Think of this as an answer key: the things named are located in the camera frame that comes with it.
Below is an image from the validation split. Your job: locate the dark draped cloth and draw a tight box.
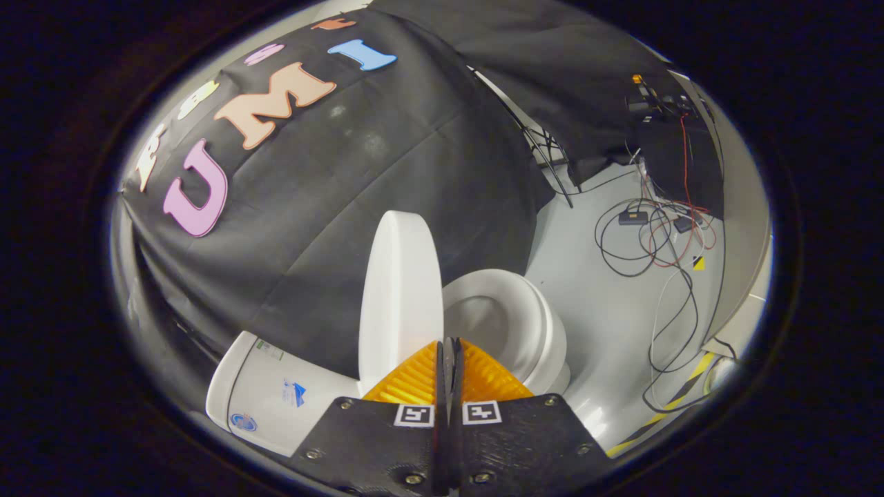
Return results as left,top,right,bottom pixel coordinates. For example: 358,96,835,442
635,117,726,222

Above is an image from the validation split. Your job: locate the white toilet seat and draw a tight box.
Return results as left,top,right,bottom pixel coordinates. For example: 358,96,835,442
442,269,557,387

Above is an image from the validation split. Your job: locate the red cable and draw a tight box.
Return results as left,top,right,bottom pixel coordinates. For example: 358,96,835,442
649,114,719,270

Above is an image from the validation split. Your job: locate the white toilet lid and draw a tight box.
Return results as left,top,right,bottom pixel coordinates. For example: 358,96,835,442
358,211,444,396

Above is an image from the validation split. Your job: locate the yellow black floor tape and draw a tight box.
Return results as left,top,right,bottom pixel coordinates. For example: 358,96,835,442
606,351,719,458

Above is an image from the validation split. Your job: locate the black backdrop cloth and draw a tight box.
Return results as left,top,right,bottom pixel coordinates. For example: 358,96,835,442
373,0,691,187
121,7,557,408

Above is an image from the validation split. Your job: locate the white toilet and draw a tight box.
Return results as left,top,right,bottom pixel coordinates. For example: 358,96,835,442
206,269,573,458

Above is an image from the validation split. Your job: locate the tangle of black cables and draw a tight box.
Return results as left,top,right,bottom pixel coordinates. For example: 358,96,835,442
594,197,719,415

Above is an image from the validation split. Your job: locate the black light stand tripod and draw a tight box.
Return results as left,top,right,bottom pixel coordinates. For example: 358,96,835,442
470,66,588,208

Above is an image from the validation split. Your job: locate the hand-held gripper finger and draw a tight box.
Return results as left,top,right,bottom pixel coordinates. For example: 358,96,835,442
289,338,452,497
451,337,613,497

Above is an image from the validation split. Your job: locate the orange and black device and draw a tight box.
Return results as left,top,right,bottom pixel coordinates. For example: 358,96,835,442
627,72,695,125

